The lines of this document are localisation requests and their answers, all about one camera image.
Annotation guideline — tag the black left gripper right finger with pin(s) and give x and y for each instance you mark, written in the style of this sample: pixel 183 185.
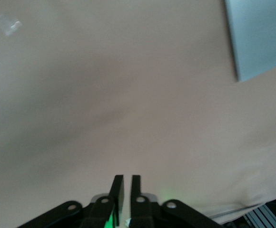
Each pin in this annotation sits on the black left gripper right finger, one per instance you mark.
pixel 142 213

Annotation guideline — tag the silver grey laptop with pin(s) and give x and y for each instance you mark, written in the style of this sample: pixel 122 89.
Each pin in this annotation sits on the silver grey laptop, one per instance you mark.
pixel 259 35

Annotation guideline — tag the brown table mat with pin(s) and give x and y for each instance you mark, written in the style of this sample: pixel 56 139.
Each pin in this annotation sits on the brown table mat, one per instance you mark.
pixel 104 95

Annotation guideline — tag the aluminium table frame rail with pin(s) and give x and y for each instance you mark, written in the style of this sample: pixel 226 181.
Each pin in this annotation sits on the aluminium table frame rail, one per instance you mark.
pixel 259 217

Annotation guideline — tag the small tape patch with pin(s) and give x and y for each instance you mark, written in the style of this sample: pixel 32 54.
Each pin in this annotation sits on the small tape patch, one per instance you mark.
pixel 8 25

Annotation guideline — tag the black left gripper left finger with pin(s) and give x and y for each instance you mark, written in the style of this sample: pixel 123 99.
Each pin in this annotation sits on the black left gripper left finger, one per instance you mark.
pixel 100 213

